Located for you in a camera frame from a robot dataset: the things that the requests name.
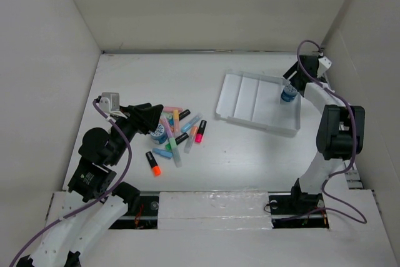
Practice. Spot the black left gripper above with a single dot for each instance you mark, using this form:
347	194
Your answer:
144	116

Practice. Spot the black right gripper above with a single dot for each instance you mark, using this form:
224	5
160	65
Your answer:
290	72

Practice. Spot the blue tape roll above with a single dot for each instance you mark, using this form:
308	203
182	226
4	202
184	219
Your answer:
159	136
289	93

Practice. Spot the pastel yellow clear highlighter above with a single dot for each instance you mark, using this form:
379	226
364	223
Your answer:
176	123

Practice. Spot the pastel blue clear highlighter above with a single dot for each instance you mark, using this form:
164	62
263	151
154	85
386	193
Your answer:
191	123

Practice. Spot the pastel green clear highlighter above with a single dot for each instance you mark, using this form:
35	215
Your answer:
175	152

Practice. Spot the pastel orange clear highlighter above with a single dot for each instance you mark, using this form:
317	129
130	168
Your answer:
190	139

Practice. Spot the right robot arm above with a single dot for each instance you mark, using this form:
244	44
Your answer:
302	200

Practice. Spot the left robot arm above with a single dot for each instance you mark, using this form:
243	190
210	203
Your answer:
97	195

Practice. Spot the pastel pink highlighter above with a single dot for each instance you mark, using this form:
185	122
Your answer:
170	109

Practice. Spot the pastel green short highlighter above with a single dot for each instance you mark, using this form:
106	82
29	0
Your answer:
167	116

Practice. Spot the pastel purple highlighter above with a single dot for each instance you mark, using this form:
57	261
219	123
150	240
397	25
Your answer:
169	132

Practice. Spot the black blue highlighter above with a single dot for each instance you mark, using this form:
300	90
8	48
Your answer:
184	114

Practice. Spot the pastel blue short highlighter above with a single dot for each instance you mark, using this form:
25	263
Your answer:
163	153

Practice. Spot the black green highlighter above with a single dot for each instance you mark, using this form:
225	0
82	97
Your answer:
178	140

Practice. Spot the white divided organizer tray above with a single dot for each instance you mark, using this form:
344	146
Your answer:
254	100

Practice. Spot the black pink highlighter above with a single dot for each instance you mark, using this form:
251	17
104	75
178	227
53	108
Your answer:
200	132

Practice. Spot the black orange highlighter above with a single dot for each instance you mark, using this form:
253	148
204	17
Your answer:
153	164

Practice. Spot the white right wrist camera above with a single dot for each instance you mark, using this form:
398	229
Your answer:
324	65

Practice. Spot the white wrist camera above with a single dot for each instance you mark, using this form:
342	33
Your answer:
109	103
324	65

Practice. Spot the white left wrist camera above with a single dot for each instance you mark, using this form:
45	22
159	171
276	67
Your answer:
109	103

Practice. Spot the aluminium rail back edge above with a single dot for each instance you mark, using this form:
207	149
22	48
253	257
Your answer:
189	51

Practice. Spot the aluminium rail right side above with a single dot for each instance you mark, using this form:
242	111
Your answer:
340	134

